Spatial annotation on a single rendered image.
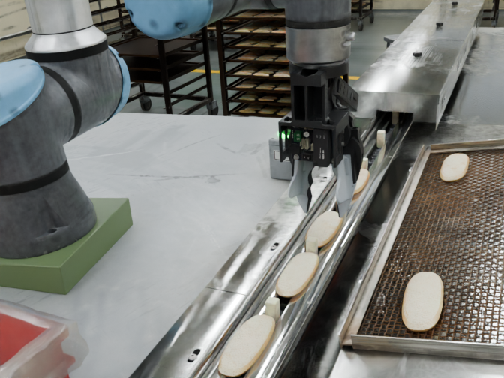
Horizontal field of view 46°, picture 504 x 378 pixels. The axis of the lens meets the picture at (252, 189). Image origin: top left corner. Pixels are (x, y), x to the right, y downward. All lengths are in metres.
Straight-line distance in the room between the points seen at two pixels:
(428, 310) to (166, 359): 0.26
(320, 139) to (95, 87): 0.35
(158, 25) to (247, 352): 0.33
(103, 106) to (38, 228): 0.20
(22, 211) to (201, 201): 0.31
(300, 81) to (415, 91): 0.56
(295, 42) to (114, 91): 0.33
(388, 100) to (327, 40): 0.55
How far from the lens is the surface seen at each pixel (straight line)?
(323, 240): 0.79
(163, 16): 0.59
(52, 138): 0.83
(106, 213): 0.91
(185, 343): 0.63
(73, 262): 0.82
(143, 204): 1.02
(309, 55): 0.69
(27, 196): 0.82
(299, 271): 0.73
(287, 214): 0.85
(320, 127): 0.70
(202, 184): 1.07
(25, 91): 0.80
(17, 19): 6.64
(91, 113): 0.89
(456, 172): 0.89
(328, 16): 0.68
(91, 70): 0.89
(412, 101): 1.21
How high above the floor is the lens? 1.25
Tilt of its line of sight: 25 degrees down
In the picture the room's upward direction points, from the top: 4 degrees counter-clockwise
